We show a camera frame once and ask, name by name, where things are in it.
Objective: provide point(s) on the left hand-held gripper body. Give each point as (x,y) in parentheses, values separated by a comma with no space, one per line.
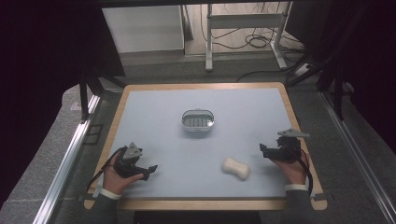
(128,165)

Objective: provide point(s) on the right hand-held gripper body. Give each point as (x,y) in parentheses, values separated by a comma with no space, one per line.
(288,149)

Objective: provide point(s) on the cream soap bar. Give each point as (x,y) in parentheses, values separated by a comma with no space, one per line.
(235,168)

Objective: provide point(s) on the white soap dish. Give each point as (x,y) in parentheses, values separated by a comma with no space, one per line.
(198,121)

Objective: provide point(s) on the person's left hand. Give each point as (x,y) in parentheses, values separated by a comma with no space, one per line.
(113,182)

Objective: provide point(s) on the person's right hand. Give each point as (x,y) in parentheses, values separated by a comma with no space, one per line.
(294,172)

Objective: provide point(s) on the light blue table mat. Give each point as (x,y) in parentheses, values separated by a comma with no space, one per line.
(199,149)

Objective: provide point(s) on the white power strip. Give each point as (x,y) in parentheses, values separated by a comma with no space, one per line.
(302,69)

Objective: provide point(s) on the black metal stand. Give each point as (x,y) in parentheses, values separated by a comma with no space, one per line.
(88,90)
(330,71)

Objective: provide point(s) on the dark curtain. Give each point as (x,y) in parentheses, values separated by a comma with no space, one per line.
(361,62)
(46,77)

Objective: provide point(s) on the aluminium floor rail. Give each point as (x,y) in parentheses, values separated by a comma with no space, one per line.
(67,161)
(358,155)

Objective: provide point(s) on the white metal desk frame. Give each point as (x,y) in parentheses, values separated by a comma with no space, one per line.
(243,21)

